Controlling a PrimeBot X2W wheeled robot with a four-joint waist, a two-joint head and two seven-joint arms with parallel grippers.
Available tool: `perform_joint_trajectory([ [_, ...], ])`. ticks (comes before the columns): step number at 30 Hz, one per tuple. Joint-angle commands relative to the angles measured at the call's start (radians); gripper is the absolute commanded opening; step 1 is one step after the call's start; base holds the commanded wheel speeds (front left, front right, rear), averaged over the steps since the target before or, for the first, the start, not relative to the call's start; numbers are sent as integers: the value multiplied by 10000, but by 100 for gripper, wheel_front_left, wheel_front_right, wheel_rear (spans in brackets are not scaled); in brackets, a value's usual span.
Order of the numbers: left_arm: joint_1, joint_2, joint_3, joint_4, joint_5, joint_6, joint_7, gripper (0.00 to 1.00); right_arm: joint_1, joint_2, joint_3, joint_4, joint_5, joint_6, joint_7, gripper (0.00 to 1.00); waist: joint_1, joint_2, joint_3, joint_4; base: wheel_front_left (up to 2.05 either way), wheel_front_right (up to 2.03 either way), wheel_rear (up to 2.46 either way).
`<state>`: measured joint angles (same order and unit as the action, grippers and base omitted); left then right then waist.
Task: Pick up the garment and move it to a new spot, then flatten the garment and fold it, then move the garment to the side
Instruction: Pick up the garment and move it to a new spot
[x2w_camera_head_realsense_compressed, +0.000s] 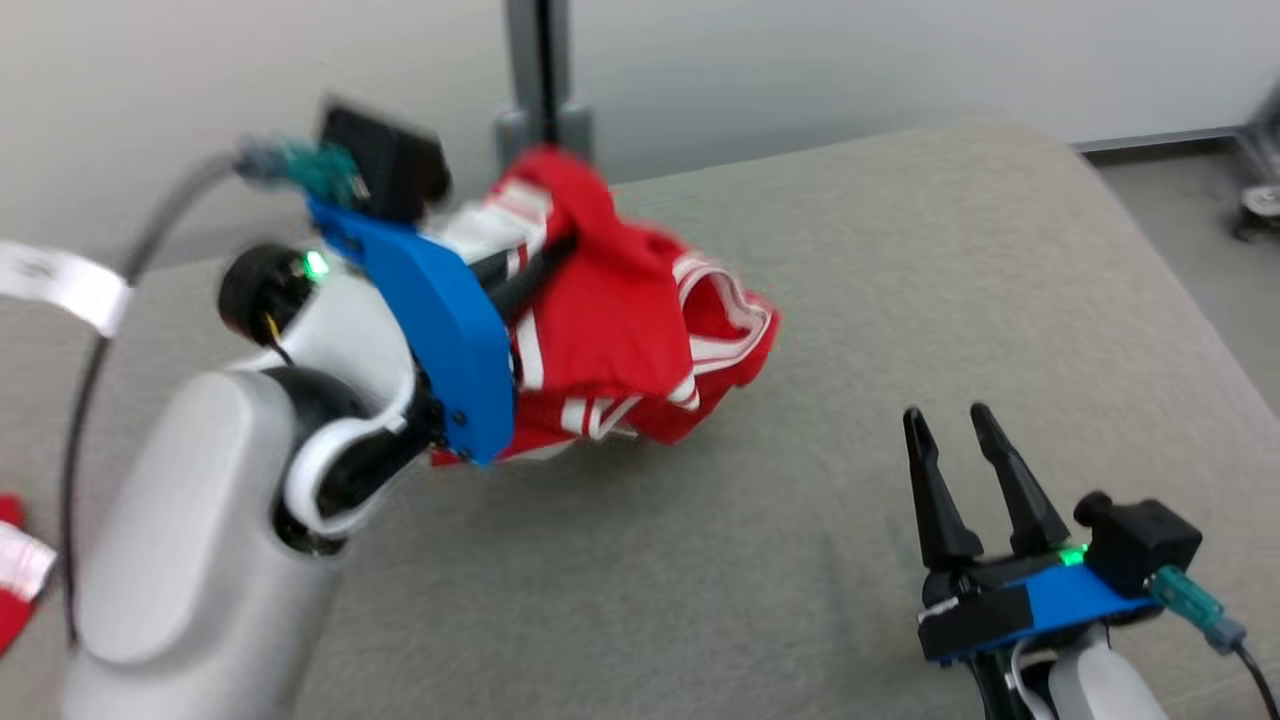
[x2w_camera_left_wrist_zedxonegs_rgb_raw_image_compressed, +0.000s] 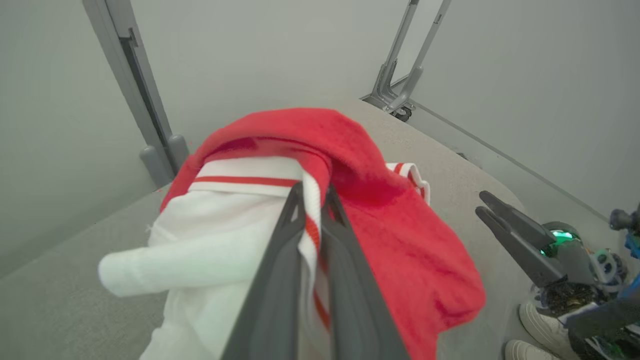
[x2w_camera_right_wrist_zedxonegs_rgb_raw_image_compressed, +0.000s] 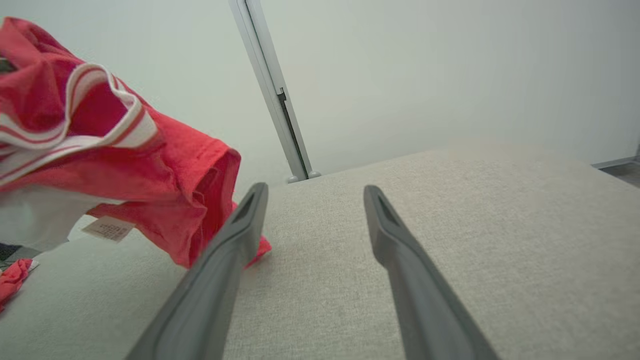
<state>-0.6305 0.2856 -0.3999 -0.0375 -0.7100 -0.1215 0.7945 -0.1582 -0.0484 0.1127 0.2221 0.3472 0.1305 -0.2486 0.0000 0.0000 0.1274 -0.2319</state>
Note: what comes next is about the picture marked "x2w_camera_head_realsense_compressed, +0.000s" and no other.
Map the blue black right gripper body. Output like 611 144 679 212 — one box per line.
917 545 1161 666

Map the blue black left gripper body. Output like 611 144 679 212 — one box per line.
305 195 516 466

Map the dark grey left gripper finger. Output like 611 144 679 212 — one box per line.
488 235 579 323

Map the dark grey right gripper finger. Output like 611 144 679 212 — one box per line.
968 402 1073 556
902 407 986 571

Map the red and white jersey shirt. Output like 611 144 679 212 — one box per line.
430 145 781 469
0 493 59 656

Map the grey wheeled equipment base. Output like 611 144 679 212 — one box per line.
1230 80 1280 241

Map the black cable with teal plug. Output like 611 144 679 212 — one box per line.
60 135 369 646
1150 565 1280 720

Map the grey metal door post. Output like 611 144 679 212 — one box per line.
492 0 596 166

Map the white paper cable label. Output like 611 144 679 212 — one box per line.
0 240 133 336

